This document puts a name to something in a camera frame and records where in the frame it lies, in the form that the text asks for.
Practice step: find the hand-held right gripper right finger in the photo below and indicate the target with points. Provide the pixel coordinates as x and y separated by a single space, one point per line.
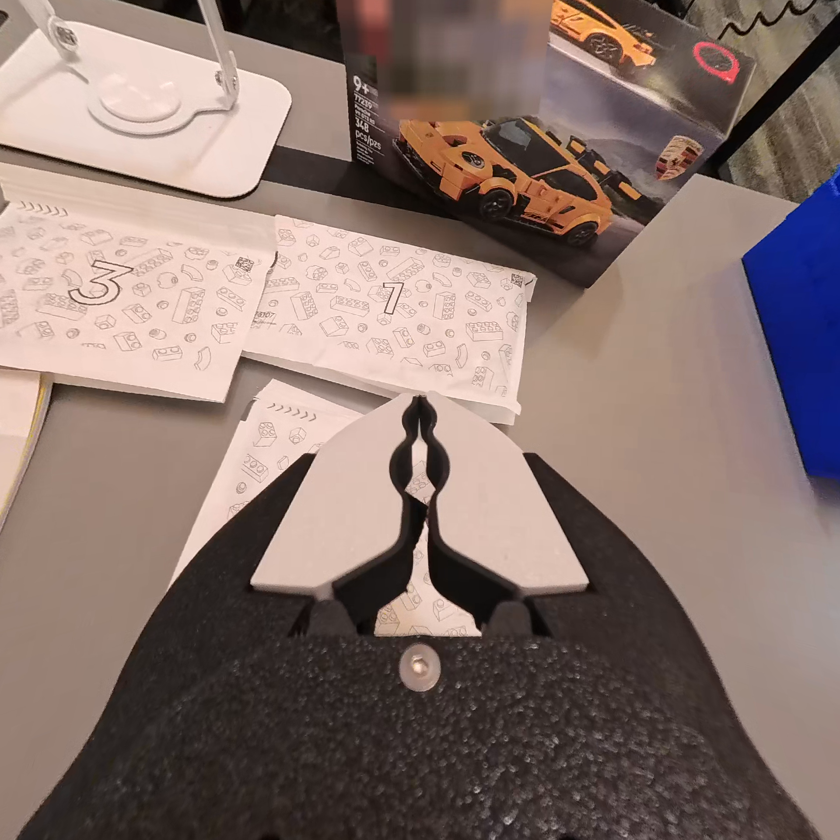
505 525

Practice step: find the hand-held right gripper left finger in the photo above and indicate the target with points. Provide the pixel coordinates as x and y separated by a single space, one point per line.
328 525

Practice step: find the white brick-print paper bag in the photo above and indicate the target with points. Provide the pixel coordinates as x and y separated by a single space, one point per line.
289 433
164 315
367 328

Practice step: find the toy car instruction booklet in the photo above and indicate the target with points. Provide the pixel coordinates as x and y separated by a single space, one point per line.
16 420

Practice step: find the white book stand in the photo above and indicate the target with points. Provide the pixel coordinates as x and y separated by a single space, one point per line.
164 131

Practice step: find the black desk mat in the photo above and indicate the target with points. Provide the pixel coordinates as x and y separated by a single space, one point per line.
308 159

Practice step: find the toy car set box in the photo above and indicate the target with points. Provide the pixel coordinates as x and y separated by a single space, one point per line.
525 177

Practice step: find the blue storage bin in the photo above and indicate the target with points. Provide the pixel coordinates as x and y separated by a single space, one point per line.
800 328

